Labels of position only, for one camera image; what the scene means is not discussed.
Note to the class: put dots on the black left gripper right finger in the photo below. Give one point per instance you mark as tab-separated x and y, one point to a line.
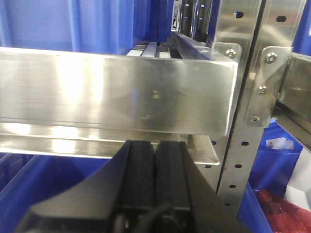
194	206

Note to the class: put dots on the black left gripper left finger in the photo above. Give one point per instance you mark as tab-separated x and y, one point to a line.
126	182

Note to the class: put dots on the steel shelf front beam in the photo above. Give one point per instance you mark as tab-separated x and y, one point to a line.
86	90

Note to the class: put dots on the blue bin lower right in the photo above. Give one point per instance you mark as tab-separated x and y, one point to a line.
283	167

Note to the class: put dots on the blue bin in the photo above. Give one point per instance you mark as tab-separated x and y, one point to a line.
41	178
283	167
97	26

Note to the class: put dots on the dark red fabric item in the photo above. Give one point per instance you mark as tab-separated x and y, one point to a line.
283	216

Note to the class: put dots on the blue bin lower left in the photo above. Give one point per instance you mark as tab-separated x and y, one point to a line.
41	178

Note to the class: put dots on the blue bin upper left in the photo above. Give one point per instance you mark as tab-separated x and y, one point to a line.
97	26

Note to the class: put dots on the steel corner bracket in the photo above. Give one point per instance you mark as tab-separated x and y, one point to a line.
269	70

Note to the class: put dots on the perforated steel shelf post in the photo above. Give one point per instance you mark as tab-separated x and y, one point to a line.
253	25

